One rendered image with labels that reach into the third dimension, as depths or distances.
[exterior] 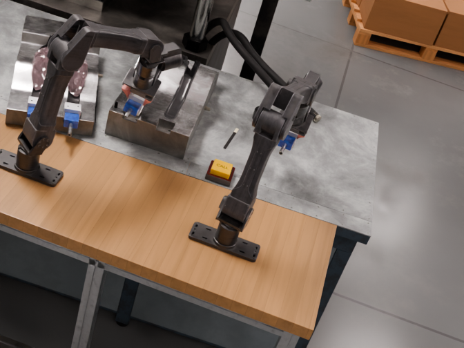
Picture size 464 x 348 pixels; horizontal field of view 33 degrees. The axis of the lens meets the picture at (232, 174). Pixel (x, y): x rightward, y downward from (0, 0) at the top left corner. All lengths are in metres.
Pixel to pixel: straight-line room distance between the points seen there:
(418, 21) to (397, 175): 1.53
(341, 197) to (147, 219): 0.67
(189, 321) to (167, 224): 0.74
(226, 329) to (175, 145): 0.76
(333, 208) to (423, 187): 1.87
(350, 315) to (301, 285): 1.20
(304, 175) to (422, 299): 1.22
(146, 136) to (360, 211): 0.71
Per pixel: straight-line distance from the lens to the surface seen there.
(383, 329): 3.37
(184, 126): 2.44
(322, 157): 2.68
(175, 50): 2.26
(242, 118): 2.73
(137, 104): 2.38
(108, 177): 2.31
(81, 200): 2.21
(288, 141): 2.43
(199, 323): 2.86
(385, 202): 4.05
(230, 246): 2.16
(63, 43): 2.09
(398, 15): 5.48
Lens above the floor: 2.22
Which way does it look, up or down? 36 degrees down
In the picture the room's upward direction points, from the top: 18 degrees clockwise
